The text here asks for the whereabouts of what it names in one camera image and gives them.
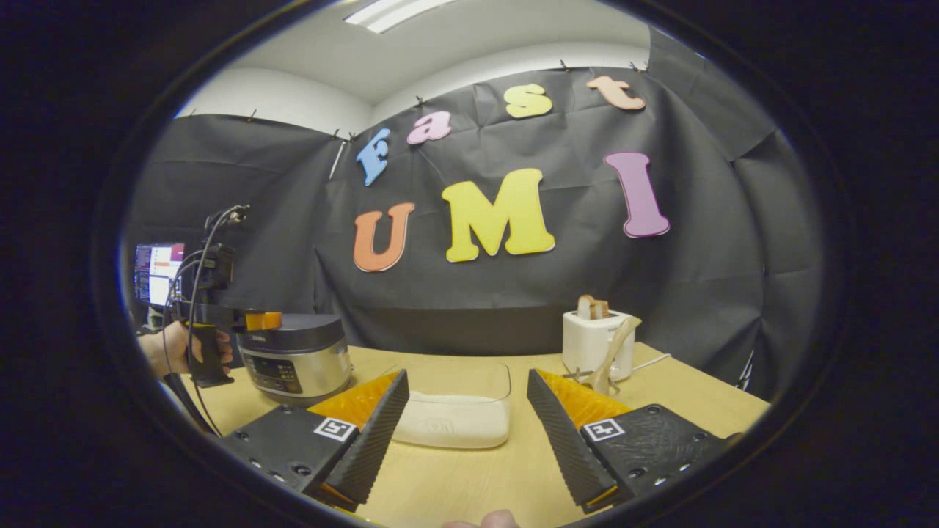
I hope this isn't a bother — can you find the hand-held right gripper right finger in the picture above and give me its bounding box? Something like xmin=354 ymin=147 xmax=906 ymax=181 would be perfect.
xmin=527 ymin=369 xmax=742 ymax=514

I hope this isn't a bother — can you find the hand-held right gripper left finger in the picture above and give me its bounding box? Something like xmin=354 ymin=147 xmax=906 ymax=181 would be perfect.
xmin=219 ymin=369 xmax=410 ymax=513

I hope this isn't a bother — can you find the silver black rice cooker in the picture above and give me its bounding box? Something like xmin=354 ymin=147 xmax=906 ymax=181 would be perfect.
xmin=236 ymin=314 xmax=353 ymax=406

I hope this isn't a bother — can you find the clear wire chopstick holder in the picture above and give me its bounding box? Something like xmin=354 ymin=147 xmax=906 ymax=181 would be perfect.
xmin=563 ymin=367 xmax=624 ymax=397

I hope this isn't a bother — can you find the wooden spoon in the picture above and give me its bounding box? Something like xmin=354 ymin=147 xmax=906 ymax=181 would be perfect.
xmin=591 ymin=315 xmax=643 ymax=397

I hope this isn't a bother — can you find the white toaster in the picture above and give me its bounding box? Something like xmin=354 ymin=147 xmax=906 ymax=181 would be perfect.
xmin=563 ymin=309 xmax=635 ymax=382

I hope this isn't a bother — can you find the computer monitor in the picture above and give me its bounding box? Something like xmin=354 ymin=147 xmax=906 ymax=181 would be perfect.
xmin=134 ymin=243 xmax=186 ymax=307

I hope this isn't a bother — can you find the clear glass container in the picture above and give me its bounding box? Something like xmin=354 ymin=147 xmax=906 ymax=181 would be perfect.
xmin=381 ymin=363 xmax=512 ymax=450

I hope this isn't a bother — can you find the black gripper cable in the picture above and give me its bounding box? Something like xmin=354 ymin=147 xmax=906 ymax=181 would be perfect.
xmin=163 ymin=209 xmax=250 ymax=437

